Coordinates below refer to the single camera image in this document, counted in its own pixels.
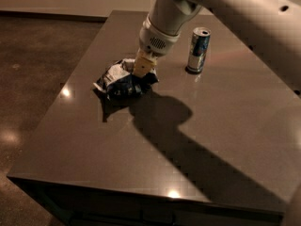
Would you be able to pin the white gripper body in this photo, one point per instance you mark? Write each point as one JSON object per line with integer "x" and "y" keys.
{"x": 155, "y": 40}

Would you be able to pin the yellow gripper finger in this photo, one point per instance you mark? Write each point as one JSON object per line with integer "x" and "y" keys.
{"x": 144, "y": 63}

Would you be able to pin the blue chip bag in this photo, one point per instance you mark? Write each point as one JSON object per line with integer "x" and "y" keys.
{"x": 119, "y": 81}

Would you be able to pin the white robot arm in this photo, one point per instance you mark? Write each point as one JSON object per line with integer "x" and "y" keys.
{"x": 271, "y": 29}

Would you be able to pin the blue and silver drink can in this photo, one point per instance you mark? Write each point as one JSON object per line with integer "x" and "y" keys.
{"x": 198, "y": 49}

